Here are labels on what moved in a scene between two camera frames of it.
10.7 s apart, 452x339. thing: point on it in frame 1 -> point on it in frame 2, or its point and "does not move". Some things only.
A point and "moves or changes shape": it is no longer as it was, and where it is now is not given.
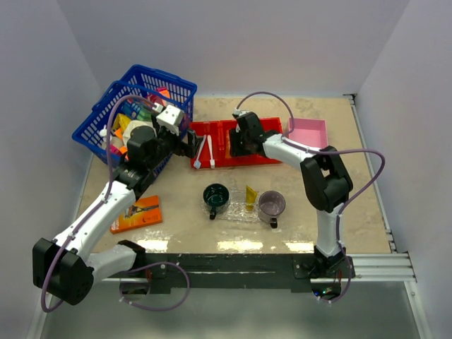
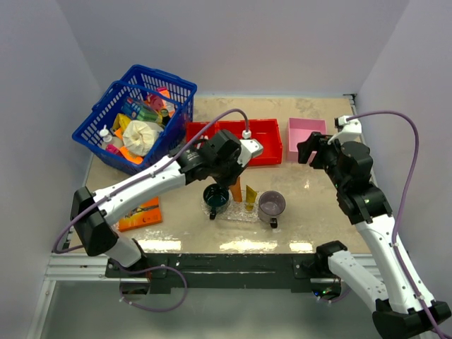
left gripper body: [167, 143] -> [227, 171]
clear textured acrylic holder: [237, 202] -> [243, 211]
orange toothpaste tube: [227, 145] moves or changes shape
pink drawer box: [313, 132] does not move
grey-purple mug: [271, 205] does not move
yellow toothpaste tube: [250, 198] does not move
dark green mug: [215, 195] does not move
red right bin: [268, 126] does not move
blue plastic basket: [145, 109] does not move
